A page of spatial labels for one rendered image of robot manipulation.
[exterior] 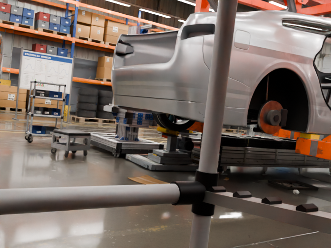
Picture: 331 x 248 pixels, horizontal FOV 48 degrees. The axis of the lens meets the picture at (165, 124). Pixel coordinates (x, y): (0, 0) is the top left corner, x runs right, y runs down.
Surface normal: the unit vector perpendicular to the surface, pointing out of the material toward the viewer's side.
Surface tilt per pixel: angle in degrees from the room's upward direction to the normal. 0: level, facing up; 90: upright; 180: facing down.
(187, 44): 89
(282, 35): 81
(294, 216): 90
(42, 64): 90
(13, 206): 101
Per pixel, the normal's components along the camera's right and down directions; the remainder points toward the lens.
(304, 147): -0.86, -0.07
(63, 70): 0.57, 0.11
